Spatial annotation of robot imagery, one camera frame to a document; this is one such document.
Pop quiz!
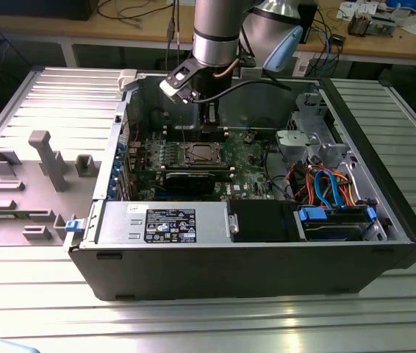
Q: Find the black camera cable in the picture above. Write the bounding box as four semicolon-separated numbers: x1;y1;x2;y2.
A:
192;79;293;104

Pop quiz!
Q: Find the grey parts rack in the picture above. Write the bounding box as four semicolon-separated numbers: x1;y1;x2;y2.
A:
0;130;101;247

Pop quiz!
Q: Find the large black box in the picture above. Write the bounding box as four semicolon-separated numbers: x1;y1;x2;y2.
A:
0;0;93;21

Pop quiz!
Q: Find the thin metal locking lever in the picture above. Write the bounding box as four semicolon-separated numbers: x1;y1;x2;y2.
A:
192;152;217;165
179;115;190;149

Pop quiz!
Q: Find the CPU socket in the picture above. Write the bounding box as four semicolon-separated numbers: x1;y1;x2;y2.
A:
180;140;228;167

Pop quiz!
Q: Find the blue wire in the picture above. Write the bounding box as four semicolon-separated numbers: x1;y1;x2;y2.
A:
313;167;345;210

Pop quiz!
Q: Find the black power supply label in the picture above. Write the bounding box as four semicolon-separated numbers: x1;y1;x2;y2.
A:
145;208;197;244

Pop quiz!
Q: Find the metal heat sink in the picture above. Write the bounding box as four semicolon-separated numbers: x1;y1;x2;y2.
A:
347;10;369;37

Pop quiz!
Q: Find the silver metal drive cage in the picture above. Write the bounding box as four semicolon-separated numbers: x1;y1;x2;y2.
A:
274;91;356;174

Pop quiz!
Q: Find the wooden desk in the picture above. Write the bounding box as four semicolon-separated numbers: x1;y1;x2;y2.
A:
0;0;416;69

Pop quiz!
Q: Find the black graphics card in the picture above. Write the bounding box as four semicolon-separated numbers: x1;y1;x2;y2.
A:
163;171;216;196

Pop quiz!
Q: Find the hard disk in blue carrier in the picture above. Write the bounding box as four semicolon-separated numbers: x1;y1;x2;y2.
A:
294;205;378;242

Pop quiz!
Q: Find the green motherboard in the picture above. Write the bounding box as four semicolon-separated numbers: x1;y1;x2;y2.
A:
126;128;279;202

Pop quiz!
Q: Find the black PC case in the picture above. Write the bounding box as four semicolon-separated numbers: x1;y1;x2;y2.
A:
62;68;416;302

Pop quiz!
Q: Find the upright black box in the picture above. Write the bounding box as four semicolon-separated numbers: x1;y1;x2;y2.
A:
299;0;318;45

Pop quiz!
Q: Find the silver power supply unit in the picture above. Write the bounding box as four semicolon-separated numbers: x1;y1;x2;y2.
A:
97;201;231;246

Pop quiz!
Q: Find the small grey camera box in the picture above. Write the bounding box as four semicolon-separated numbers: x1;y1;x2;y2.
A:
240;65;262;80

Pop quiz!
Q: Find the blue network cable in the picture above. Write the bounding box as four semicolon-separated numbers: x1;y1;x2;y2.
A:
318;29;336;74

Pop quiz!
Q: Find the orange wire bundle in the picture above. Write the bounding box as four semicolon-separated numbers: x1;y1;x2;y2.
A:
325;167;359;207

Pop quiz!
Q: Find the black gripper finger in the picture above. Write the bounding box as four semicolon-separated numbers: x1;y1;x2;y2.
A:
199;104;219;134

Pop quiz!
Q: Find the white camera with black bracket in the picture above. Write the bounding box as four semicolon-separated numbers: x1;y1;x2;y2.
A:
158;57;198;104

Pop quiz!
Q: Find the grey electronic device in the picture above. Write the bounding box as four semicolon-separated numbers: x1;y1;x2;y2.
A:
367;13;396;38

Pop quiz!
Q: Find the red orange wire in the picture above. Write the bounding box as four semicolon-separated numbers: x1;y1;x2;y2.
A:
284;161;318;203

